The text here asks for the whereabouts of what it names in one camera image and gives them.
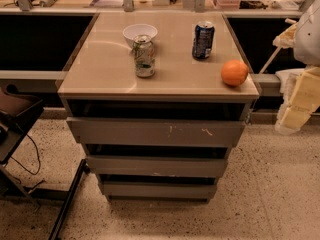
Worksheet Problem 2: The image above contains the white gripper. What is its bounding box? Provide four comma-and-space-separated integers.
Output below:
273, 24, 320, 135

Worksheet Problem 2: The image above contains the grey top drawer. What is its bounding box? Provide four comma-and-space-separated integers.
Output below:
67, 117, 244, 147

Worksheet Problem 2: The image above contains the grey drawer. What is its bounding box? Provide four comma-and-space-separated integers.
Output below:
86, 155, 227, 177
67, 117, 244, 147
98, 181, 217, 199

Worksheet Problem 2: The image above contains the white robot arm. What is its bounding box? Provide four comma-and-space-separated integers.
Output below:
273, 0, 320, 135

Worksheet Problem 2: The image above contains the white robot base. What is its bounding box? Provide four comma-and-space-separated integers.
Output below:
275, 68, 304, 94

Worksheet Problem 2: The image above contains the grey drawer cabinet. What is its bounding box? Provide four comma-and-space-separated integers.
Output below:
58, 11, 259, 186

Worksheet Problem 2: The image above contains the grey bottom drawer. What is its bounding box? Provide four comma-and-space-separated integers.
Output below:
98, 181, 217, 199

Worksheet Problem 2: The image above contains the grey middle drawer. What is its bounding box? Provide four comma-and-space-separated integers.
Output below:
86, 155, 227, 177

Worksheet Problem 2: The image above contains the orange fruit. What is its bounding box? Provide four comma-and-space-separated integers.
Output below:
221, 60, 249, 87

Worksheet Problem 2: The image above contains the white-tipped stick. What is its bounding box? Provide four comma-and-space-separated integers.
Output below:
259, 18, 297, 74

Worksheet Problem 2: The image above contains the blue soda can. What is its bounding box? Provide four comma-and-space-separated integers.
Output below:
192, 21, 215, 60

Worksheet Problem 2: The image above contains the green white soda can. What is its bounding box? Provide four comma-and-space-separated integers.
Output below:
132, 34, 155, 78

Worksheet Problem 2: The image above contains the white bowl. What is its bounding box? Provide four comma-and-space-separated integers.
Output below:
122, 24, 158, 47

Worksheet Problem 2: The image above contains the black metal floor bar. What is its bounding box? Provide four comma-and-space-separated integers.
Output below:
48, 159, 87, 240

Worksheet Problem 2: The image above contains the dark cart on left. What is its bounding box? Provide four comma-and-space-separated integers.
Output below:
0, 85, 44, 203

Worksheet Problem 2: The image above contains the black cable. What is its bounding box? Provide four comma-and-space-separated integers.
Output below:
9, 133, 42, 177

